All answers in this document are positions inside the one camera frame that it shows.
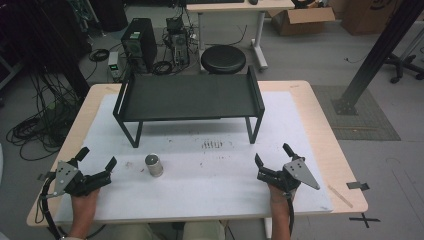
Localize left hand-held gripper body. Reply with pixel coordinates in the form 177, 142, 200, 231
52, 159, 113, 198

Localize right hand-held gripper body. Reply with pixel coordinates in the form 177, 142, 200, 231
256, 157, 321, 194

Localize silver metal can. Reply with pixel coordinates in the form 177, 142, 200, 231
144, 152, 165, 178

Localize black metal shelf rack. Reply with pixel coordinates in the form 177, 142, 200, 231
112, 65, 266, 149

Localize person's right hand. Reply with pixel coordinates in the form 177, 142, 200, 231
268, 184, 298, 208

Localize person's left hand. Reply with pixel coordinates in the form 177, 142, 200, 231
70, 188, 101, 215

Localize light wooden table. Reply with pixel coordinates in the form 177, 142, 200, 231
25, 79, 369, 228

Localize white table mat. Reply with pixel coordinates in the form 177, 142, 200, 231
54, 90, 335, 225

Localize black tape strip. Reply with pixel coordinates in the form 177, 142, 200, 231
345, 181, 371, 192

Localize grey floor mat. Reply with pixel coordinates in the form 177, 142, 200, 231
311, 84, 402, 142

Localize black tape cross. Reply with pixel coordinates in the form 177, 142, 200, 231
348, 212, 381, 230

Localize grey power supply box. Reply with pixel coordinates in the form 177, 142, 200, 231
107, 51, 121, 81

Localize black round stool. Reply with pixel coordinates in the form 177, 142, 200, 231
200, 44, 247, 75

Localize black computer tower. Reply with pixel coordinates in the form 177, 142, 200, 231
120, 17, 158, 73

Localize open cardboard box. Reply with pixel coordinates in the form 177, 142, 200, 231
267, 6, 336, 37

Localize small open computer case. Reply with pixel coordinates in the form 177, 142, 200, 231
165, 16, 191, 68

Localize black office chair base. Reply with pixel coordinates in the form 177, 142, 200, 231
383, 52, 424, 85

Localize white desk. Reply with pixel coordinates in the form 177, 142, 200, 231
185, 0, 296, 72

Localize large closed cardboard box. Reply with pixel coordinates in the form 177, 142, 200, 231
339, 0, 405, 36

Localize black keyboard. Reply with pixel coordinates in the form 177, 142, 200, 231
185, 0, 245, 5

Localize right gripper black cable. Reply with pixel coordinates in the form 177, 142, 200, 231
284, 191, 297, 236

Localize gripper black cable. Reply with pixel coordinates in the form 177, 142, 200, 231
34, 175, 69, 240
284, 191, 297, 236

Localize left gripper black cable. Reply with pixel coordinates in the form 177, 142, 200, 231
34, 175, 69, 240

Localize bundle of black cables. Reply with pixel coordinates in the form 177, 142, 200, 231
5, 71, 83, 162

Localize coiled black cable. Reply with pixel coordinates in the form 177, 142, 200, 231
151, 60, 174, 76
88, 48, 111, 63

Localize black metal post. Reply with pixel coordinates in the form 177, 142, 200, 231
331, 0, 424, 116

